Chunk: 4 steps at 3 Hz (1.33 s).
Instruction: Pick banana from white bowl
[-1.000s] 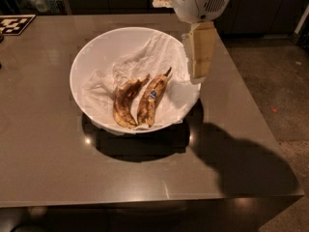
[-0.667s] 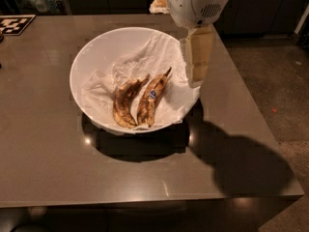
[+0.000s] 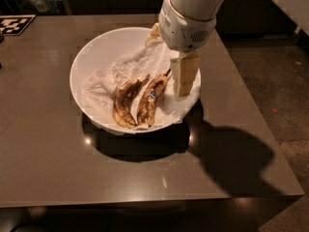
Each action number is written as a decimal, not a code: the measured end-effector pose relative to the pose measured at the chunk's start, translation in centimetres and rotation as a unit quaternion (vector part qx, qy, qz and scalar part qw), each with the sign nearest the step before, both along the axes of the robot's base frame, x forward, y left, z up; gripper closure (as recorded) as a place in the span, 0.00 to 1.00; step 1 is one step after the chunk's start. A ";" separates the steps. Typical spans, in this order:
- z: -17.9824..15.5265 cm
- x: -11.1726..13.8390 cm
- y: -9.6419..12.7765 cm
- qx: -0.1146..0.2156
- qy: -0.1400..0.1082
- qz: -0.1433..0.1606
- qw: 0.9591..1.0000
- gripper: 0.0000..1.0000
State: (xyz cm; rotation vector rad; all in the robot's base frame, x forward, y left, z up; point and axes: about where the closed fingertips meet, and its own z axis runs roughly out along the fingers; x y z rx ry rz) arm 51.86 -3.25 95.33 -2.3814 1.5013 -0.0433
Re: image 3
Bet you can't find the left spotted brown banana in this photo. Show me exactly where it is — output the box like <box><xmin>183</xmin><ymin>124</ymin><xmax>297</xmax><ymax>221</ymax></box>
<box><xmin>113</xmin><ymin>74</ymin><xmax>150</xmax><ymax>129</ymax></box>

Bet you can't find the white bowl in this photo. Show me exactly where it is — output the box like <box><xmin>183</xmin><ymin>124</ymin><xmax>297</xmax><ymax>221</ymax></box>
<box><xmin>70</xmin><ymin>27</ymin><xmax>201</xmax><ymax>135</ymax></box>

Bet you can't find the white crumpled paper towel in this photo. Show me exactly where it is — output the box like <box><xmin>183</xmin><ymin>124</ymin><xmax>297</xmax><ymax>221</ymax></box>
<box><xmin>82</xmin><ymin>43</ymin><xmax>200</xmax><ymax>132</ymax></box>

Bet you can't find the black white fiducial marker card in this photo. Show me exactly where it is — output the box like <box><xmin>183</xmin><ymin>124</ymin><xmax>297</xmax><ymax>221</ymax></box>
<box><xmin>0</xmin><ymin>14</ymin><xmax>36</xmax><ymax>36</ymax></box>

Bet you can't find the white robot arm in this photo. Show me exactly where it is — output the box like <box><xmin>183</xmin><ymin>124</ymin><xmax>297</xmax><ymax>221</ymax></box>
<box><xmin>145</xmin><ymin>0</ymin><xmax>309</xmax><ymax>98</ymax></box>

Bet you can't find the banana with blue sticker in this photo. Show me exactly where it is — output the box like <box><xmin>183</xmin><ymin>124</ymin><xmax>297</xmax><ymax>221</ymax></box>
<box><xmin>137</xmin><ymin>70</ymin><xmax>171</xmax><ymax>127</ymax></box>

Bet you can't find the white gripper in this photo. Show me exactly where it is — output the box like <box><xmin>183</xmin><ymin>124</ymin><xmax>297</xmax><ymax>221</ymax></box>
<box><xmin>145</xmin><ymin>0</ymin><xmax>216</xmax><ymax>98</ymax></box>

